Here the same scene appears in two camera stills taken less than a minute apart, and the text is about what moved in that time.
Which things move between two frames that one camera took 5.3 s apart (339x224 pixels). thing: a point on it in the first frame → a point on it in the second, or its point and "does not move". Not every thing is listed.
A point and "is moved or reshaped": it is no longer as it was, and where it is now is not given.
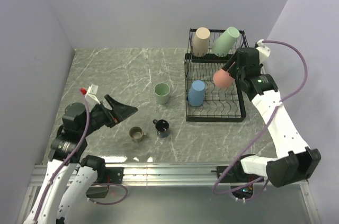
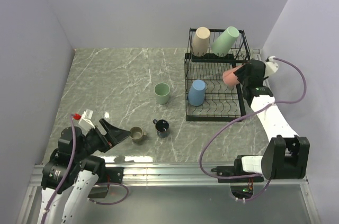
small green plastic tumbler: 161,90 does not move
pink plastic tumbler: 222,79 is moved or reshaped
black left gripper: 118,112 → 113,136
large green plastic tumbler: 225,41 does not move
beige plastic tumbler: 201,42 does not move
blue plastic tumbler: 196,95 does not move
